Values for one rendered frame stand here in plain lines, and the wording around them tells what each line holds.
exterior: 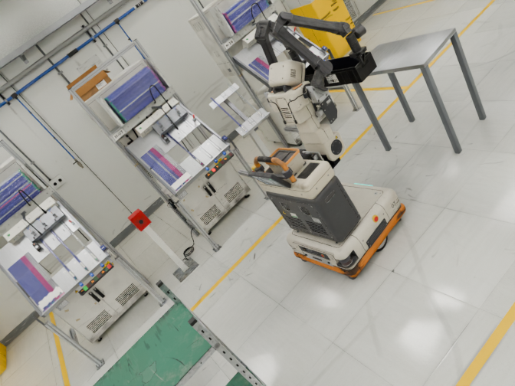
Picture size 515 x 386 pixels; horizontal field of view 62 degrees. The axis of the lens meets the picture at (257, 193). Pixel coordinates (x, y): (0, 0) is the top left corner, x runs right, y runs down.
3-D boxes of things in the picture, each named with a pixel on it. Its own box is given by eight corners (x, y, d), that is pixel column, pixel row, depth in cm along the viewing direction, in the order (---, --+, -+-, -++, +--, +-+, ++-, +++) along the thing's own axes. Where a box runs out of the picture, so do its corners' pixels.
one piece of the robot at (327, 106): (328, 128, 276) (313, 100, 266) (300, 129, 298) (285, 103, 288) (342, 112, 281) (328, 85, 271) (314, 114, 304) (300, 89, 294)
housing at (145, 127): (182, 109, 426) (178, 101, 413) (144, 141, 413) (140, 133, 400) (176, 105, 428) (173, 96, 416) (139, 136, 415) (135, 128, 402)
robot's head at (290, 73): (287, 83, 257) (287, 58, 256) (266, 86, 275) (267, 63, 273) (304, 86, 265) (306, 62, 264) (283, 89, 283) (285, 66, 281)
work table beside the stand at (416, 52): (460, 153, 326) (423, 63, 289) (385, 151, 383) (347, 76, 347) (487, 116, 341) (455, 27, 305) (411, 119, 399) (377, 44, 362)
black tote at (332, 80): (303, 89, 314) (296, 77, 309) (316, 76, 320) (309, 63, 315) (362, 82, 267) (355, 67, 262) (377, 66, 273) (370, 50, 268)
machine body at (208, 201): (254, 193, 460) (221, 149, 432) (207, 239, 441) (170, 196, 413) (227, 184, 515) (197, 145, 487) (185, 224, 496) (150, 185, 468)
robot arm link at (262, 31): (249, 33, 263) (264, 33, 258) (258, 17, 268) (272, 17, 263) (272, 85, 297) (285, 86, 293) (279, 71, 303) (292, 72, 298)
